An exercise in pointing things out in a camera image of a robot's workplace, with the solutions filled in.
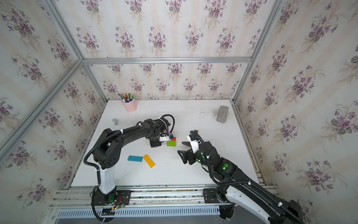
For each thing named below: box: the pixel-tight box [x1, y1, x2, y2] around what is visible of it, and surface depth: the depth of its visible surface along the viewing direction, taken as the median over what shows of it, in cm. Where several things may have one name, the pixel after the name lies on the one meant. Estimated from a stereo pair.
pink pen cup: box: [121, 98, 138, 113], surface depth 112 cm
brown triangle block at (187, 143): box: [181, 141, 192, 147], surface depth 95 cm
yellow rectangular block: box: [143, 154, 156, 169], surface depth 88 cm
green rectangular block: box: [166, 140, 176, 147], surface depth 95 cm
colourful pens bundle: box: [117, 92, 134, 103], surface depth 109 cm
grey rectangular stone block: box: [216, 105, 229, 124], surface depth 109 cm
